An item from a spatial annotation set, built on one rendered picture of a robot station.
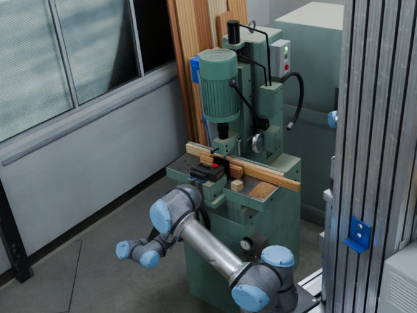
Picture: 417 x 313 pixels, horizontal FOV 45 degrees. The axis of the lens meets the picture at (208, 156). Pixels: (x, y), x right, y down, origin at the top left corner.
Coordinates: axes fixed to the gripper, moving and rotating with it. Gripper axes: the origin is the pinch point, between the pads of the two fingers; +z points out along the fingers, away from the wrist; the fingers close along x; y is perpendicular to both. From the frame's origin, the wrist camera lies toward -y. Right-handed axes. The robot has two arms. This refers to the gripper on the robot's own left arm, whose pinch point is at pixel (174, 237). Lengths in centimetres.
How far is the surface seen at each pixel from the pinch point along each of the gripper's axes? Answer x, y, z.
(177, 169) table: -16.6, -30.5, 11.6
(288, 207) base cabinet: 23, -19, 66
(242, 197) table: 25.1, -26.9, 13.2
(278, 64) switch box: 21, -92, 27
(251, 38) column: 10, -102, 16
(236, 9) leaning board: -103, -143, 148
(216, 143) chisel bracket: 4, -49, 13
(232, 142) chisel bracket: 8, -50, 21
